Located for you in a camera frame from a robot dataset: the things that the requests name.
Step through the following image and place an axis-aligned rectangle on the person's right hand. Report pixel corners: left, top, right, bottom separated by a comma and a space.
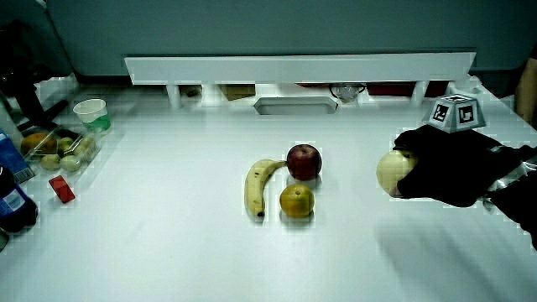
388, 94, 511, 208

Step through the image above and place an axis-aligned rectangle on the pale yellow apple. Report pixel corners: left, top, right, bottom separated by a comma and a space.
375, 148, 420, 196

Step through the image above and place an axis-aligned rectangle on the person's right forearm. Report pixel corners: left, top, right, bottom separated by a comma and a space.
482, 144, 537, 252

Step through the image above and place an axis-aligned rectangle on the white round container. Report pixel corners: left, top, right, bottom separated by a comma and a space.
446, 77, 483, 98

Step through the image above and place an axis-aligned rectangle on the dark red box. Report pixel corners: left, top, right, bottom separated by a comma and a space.
367, 81, 450, 98

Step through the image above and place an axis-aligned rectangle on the clear glass cup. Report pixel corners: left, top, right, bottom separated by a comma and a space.
329, 82, 367, 104

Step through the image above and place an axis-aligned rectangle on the red apple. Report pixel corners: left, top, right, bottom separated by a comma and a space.
286, 143, 323, 182

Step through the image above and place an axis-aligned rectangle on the orange fruit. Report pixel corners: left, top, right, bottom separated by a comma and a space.
279, 183, 315, 219

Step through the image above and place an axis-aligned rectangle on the white desk shelf riser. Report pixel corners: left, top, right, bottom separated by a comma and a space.
123, 51, 477, 109

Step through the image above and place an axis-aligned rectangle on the yellow banana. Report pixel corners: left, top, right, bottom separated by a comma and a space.
244, 159, 288, 218

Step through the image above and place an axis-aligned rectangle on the brown cardboard box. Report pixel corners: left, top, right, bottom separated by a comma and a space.
219, 83, 257, 102

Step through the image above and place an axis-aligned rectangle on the clear plastic fruit box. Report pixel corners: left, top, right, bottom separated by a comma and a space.
20, 125, 104, 175

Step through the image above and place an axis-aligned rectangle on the white green paper cup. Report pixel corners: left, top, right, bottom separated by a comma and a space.
72, 98, 112, 134

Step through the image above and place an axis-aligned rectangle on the small red block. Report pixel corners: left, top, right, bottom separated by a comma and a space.
48, 174, 76, 205

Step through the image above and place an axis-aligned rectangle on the clear plastic bag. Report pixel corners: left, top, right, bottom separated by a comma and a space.
35, 74, 81, 106

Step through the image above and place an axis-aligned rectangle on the orange mango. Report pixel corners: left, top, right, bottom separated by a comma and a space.
20, 132, 59, 156

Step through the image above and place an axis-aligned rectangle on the dark bottle blue label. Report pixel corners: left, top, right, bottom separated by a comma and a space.
0, 165, 39, 234

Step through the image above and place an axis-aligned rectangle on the blue carton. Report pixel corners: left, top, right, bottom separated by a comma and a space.
0, 128, 36, 185

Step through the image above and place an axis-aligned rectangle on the black camera stand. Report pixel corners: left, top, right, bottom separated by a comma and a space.
0, 20, 70, 133

